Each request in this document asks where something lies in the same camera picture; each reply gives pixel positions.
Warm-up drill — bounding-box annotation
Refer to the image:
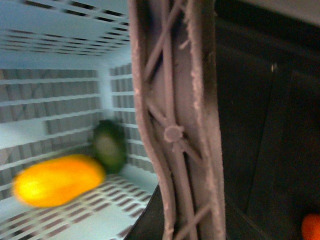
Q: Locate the elongated yellow mango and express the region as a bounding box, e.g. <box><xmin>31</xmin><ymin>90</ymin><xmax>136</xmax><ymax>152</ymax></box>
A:
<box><xmin>11</xmin><ymin>154</ymin><xmax>107</xmax><ymax>208</ymax></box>

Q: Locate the green avocado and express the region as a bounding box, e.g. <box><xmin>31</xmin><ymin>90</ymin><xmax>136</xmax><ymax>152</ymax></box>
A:
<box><xmin>92</xmin><ymin>119</ymin><xmax>127</xmax><ymax>174</ymax></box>

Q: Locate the light blue plastic basket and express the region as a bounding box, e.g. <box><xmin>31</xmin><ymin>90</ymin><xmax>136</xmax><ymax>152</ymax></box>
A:
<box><xmin>0</xmin><ymin>0</ymin><xmax>157</xmax><ymax>240</ymax></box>

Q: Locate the brown basket handle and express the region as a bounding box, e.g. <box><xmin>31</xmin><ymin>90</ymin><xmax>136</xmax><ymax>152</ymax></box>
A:
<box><xmin>128</xmin><ymin>0</ymin><xmax>226</xmax><ymax>240</ymax></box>

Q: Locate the orange fruit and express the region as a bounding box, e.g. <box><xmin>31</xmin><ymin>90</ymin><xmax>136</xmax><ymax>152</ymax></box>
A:
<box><xmin>301</xmin><ymin>213</ymin><xmax>320</xmax><ymax>240</ymax></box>

